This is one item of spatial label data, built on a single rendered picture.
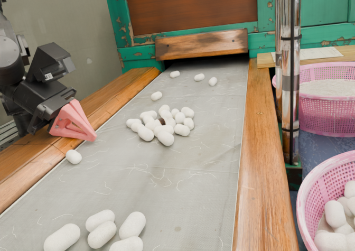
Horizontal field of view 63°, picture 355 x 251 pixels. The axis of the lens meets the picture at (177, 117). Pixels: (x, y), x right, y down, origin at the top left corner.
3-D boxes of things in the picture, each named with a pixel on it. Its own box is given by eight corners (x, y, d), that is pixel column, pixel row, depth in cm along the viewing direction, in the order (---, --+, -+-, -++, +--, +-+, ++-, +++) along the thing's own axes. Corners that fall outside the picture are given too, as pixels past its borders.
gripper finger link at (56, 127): (114, 115, 56) (74, 87, 55) (96, 132, 50) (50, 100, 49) (100, 138, 59) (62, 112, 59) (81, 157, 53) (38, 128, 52)
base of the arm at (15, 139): (57, 96, 87) (39, 98, 89) (3, 124, 69) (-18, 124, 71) (65, 121, 89) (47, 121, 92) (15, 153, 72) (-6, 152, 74)
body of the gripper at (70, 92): (80, 91, 56) (48, 68, 55) (46, 111, 47) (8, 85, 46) (68, 114, 59) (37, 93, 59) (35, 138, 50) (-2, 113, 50)
